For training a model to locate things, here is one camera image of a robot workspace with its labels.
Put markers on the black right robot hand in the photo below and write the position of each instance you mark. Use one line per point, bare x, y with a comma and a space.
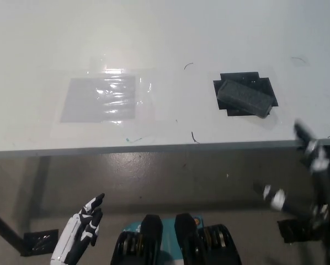
323, 190

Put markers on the grey paper sheet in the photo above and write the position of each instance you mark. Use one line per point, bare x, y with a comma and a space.
79, 105

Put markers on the dark grey whiteboard eraser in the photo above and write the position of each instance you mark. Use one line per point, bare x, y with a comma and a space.
243, 98

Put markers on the black table base bar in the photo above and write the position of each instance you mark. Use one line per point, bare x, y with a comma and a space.
7, 230

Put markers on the clear plastic film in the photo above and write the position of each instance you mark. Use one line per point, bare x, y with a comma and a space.
147, 105

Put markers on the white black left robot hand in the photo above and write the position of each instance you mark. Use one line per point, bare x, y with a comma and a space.
71, 237

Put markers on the grey metal table leg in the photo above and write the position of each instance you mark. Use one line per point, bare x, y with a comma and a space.
36, 193

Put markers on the black tape mark patch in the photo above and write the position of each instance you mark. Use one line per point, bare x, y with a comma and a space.
264, 84

